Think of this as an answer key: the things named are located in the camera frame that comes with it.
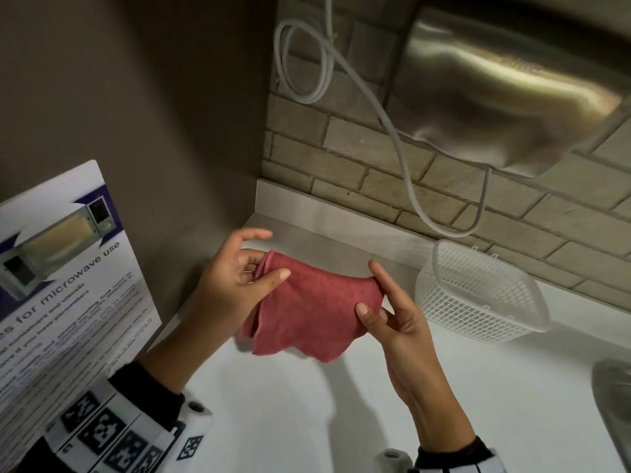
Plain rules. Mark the person's left hand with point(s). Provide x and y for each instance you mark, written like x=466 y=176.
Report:
x=224 y=298

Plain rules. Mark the person's right hand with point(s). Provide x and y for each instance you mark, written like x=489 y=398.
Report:
x=406 y=347

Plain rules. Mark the person's right thumb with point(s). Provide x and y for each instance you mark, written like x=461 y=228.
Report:
x=370 y=320

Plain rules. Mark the person's left thumb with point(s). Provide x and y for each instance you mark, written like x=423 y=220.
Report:
x=264 y=282

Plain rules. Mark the red cloth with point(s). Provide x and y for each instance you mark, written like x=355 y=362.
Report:
x=315 y=310

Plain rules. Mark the person's right forearm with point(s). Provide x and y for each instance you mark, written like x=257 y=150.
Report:
x=443 y=423

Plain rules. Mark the person's left forearm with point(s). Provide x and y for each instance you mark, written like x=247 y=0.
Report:
x=162 y=369

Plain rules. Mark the white plastic mesh basket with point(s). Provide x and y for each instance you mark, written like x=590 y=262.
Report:
x=485 y=295

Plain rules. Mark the microwave instruction poster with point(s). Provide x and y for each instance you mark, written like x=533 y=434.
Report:
x=64 y=290

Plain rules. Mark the white wrist mount with markers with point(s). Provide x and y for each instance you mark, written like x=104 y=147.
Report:
x=123 y=428

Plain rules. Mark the stainless steel wall dispenser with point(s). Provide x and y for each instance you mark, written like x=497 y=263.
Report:
x=498 y=78

